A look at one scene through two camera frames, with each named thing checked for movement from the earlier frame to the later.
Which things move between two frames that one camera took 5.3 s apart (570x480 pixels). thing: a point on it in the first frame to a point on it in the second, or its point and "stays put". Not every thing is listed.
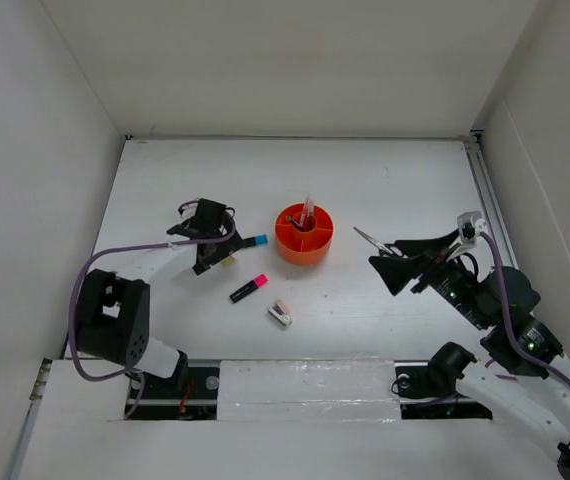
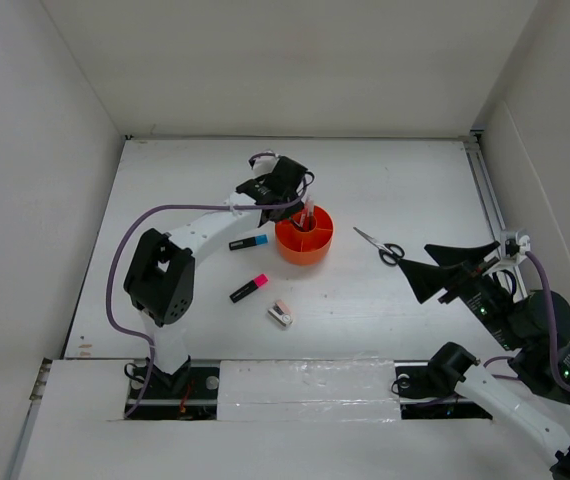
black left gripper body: x=216 y=234 to x=289 y=210
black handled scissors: x=384 y=249 stays put
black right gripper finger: x=428 y=247 to x=460 y=255
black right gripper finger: x=399 y=272 to x=428 y=281
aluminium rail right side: x=487 y=199 stays put
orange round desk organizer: x=303 y=246 stays put
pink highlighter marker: x=258 y=282 stays put
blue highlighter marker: x=260 y=240 stays put
